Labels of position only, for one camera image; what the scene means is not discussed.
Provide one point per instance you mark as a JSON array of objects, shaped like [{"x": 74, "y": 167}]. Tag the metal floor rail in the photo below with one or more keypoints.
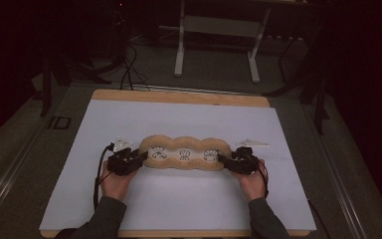
[
  {"x": 6, "y": 176},
  {"x": 341, "y": 179}
]

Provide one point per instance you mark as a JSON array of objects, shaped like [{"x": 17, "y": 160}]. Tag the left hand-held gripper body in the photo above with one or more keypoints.
[{"x": 121, "y": 164}]

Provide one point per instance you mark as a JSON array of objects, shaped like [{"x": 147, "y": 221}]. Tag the black metal stand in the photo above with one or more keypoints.
[
  {"x": 46, "y": 86},
  {"x": 320, "y": 99}
]

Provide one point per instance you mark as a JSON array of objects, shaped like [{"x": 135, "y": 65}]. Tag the person's left hand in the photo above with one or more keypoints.
[{"x": 116, "y": 186}]

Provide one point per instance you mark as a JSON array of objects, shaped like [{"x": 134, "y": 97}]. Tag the white metal desk frame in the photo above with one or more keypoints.
[{"x": 179, "y": 59}]

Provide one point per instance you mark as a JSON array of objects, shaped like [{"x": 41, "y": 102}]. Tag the person's right hand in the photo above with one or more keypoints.
[{"x": 253, "y": 184}]

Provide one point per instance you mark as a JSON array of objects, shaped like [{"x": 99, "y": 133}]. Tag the black floor socket plate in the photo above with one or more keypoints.
[{"x": 59, "y": 122}]

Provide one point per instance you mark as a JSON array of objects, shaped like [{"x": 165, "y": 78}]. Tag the white table mat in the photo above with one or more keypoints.
[{"x": 179, "y": 119}]

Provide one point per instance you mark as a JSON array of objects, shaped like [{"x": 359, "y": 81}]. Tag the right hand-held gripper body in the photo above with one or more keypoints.
[{"x": 245, "y": 162}]

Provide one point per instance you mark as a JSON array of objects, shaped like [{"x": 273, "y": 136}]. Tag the wooden triple photo frame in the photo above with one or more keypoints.
[{"x": 185, "y": 142}]

